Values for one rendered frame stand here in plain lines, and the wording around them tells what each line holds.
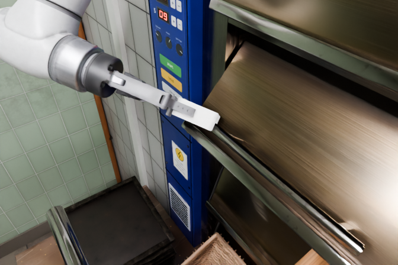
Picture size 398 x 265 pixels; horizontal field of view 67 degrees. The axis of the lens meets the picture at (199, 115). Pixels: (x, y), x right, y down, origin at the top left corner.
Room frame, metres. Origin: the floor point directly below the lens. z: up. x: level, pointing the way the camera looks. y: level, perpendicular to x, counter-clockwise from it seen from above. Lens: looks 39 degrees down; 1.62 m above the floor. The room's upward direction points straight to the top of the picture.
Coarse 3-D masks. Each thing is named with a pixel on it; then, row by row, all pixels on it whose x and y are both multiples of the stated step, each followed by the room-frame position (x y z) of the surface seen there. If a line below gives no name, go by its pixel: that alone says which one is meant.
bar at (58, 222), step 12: (48, 216) 0.29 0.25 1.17; (60, 216) 0.28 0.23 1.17; (60, 228) 0.26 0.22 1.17; (72, 228) 0.27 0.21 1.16; (60, 240) 0.24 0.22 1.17; (72, 240) 0.24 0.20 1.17; (60, 252) 0.23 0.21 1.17; (72, 252) 0.22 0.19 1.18; (72, 264) 0.21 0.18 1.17; (84, 264) 0.21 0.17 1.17
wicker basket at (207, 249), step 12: (216, 240) 0.43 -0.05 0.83; (192, 252) 0.40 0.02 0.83; (204, 252) 0.41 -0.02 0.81; (216, 252) 0.41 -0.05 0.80; (228, 252) 0.39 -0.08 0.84; (192, 264) 0.38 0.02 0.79; (204, 264) 0.41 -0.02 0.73; (216, 264) 0.40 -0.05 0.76; (228, 264) 0.37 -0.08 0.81; (240, 264) 0.36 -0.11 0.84
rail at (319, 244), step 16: (192, 128) 0.41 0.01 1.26; (208, 144) 0.37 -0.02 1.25; (224, 160) 0.34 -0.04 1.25; (240, 176) 0.31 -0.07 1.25; (256, 192) 0.28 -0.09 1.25; (272, 192) 0.27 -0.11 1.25; (272, 208) 0.25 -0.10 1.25; (288, 208) 0.24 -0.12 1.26; (288, 224) 0.23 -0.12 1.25; (304, 224) 0.22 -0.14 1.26; (304, 240) 0.20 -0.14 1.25; (320, 240) 0.20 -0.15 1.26; (320, 256) 0.18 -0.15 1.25; (336, 256) 0.18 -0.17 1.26
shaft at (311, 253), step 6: (312, 252) 0.21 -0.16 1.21; (306, 258) 0.20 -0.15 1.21; (312, 258) 0.20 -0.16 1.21; (318, 258) 0.20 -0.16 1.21; (294, 264) 0.19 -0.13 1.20; (300, 264) 0.19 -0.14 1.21; (306, 264) 0.19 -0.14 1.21; (312, 264) 0.19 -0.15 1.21; (318, 264) 0.19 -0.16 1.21; (324, 264) 0.19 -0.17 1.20
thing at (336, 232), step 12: (216, 132) 0.35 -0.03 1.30; (228, 132) 0.36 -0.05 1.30; (228, 144) 0.33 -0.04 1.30; (240, 144) 0.32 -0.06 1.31; (240, 156) 0.30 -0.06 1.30; (252, 156) 0.30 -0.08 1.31; (264, 168) 0.27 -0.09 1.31; (276, 180) 0.25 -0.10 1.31; (288, 192) 0.24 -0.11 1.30; (300, 192) 0.24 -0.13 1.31; (300, 204) 0.22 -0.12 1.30; (312, 204) 0.22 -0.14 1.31; (312, 216) 0.20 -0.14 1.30; (324, 216) 0.20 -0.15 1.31; (324, 228) 0.19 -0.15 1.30; (336, 228) 0.19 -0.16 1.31; (348, 228) 0.19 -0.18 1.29; (348, 240) 0.17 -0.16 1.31; (360, 252) 0.16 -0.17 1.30
